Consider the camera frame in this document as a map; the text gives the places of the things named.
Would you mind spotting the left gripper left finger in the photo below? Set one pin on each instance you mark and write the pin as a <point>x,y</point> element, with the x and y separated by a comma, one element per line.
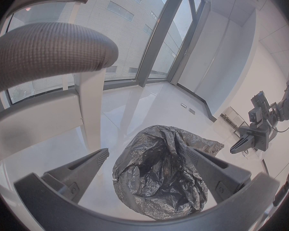
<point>84,171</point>

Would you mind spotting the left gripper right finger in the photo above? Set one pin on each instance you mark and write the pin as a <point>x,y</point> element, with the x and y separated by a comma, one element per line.
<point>214,171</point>

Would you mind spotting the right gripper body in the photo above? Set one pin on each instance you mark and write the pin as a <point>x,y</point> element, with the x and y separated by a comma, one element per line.
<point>262,138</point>

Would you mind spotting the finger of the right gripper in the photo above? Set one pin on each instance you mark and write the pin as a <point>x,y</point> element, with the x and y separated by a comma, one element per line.
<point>243,145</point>

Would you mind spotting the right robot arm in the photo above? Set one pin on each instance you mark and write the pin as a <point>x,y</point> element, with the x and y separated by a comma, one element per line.
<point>287,105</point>

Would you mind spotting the black plastic bag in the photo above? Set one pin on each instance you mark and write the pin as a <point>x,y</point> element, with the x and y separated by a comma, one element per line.
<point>159,177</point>

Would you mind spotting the white chair with grey mesh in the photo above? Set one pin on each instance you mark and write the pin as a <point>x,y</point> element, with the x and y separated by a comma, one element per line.
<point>50,53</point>

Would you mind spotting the window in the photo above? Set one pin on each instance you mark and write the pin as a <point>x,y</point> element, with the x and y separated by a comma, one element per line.
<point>164,44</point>

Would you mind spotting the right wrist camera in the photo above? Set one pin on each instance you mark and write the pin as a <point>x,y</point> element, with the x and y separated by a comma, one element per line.
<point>255,115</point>

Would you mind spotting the small metal frame table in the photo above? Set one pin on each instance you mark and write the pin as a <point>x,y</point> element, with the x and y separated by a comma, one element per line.
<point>232,112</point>

